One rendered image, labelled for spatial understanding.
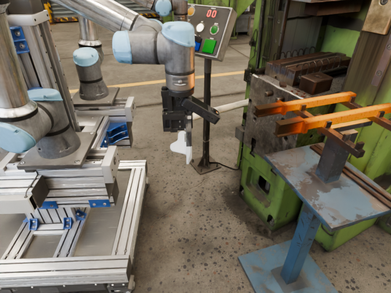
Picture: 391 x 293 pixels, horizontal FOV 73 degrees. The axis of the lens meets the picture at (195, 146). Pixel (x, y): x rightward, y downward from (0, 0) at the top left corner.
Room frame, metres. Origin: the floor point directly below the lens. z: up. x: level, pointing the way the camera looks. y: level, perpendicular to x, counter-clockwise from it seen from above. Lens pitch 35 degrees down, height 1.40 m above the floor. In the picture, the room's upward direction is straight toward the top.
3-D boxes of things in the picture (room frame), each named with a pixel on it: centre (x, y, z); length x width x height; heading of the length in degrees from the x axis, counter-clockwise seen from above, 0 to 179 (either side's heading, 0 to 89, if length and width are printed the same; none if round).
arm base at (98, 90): (1.33, 0.54, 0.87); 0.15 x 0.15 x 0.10
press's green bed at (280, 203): (1.34, -0.64, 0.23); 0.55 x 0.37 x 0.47; 118
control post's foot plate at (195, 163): (1.74, -0.08, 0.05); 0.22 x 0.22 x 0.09; 28
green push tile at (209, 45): (1.58, -0.08, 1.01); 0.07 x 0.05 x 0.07; 53
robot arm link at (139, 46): (0.68, 0.14, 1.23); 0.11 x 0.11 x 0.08; 85
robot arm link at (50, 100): (0.82, 0.52, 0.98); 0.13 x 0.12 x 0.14; 175
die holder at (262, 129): (1.34, -0.64, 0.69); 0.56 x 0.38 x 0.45; 118
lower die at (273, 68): (1.39, -0.60, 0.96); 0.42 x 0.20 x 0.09; 118
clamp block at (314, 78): (1.16, -0.55, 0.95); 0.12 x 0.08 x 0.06; 118
